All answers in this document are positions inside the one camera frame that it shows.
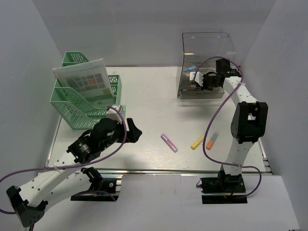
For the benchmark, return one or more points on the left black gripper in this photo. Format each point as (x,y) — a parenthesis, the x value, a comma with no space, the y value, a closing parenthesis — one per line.
(134,134)

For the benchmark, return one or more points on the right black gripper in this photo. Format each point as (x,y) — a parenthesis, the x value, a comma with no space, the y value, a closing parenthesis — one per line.
(204,87)

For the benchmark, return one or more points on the blue highlighter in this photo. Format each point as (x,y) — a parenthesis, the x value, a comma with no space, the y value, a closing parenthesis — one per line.
(190,69)

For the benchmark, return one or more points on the document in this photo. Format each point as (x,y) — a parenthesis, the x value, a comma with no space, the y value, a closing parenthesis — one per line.
(89,79)

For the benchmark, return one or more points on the purple highlighter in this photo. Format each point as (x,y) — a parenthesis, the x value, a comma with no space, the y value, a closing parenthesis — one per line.
(169,143)

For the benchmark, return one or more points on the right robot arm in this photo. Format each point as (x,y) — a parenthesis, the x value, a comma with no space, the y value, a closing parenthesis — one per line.
(248,123)

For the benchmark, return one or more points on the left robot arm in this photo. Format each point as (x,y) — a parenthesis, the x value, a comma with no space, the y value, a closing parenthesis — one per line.
(69,176)

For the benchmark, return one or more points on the clear acrylic drawer unit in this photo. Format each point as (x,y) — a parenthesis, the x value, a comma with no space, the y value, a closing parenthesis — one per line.
(202,49)

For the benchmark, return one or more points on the green file organizer rack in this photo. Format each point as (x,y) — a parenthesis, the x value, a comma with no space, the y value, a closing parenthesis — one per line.
(75,110)

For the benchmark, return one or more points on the yellow highlighter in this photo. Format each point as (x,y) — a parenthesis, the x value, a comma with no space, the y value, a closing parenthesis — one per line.
(197,142)

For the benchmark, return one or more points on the orange highlighter white cap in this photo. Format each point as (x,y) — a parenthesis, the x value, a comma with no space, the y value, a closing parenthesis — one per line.
(211,141)

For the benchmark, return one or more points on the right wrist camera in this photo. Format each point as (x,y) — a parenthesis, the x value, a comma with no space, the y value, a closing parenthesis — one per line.
(196,78)

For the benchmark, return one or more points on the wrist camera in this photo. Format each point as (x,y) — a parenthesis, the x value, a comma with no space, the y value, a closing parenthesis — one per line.
(116,112)
(196,78)

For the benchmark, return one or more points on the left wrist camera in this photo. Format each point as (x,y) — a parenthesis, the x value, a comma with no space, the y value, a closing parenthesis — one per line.
(116,112)

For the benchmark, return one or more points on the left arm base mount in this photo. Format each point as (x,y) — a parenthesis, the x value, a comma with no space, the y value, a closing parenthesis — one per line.
(108,192)

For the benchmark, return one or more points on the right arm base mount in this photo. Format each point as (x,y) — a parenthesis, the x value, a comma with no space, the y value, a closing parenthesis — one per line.
(227,193)

